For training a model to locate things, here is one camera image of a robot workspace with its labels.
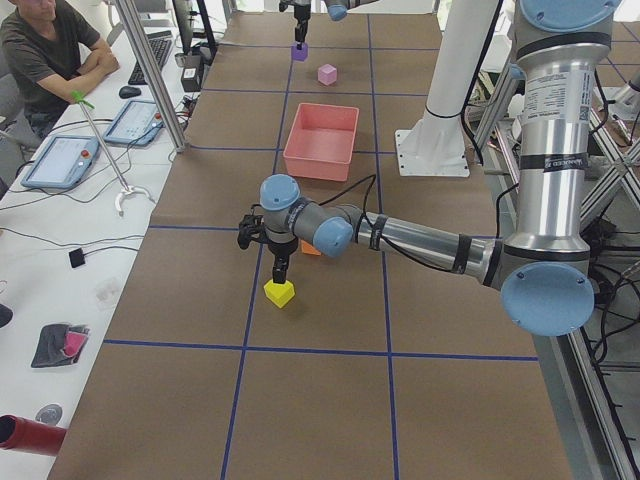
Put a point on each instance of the near blue teach pendant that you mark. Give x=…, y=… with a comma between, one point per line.
x=62, y=163

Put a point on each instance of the blue teach pendant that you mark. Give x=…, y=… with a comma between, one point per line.
x=136, y=124
x=62, y=163

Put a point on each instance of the light pink foam block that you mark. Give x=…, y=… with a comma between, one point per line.
x=327, y=74

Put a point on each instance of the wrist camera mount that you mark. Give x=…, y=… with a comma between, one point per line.
x=251, y=228

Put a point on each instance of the orange foam block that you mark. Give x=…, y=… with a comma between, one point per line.
x=309, y=249

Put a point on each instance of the red cylinder bottle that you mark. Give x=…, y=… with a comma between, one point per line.
x=29, y=436

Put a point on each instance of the seated person dark shirt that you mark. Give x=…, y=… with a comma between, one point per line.
x=53, y=52

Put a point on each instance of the yellow foam block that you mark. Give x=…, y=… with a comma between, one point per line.
x=279, y=294

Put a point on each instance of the round metal lid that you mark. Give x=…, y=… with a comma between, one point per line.
x=50, y=414

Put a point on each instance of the pink plastic bin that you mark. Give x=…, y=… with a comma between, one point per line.
x=321, y=141

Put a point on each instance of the black computer mouse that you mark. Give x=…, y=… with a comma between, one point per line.
x=128, y=91

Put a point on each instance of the black power adapter box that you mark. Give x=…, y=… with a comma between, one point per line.
x=192, y=73

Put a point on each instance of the aluminium frame post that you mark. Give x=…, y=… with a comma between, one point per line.
x=129, y=17

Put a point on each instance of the grey pink cloth pouch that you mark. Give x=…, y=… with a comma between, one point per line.
x=60, y=344

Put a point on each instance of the far blue teach pendant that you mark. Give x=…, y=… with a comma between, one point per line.
x=136, y=124

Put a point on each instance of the small black square device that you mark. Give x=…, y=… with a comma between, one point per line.
x=77, y=258

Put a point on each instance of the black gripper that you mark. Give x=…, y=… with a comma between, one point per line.
x=301, y=12
x=280, y=249

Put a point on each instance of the white grabber stick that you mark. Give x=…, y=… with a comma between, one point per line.
x=126, y=190

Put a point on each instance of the purple foam block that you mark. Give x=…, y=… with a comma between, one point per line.
x=299, y=52

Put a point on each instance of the white camera mast pillar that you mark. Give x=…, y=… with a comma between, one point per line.
x=435, y=146

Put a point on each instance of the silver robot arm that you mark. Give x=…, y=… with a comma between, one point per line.
x=337, y=10
x=540, y=270

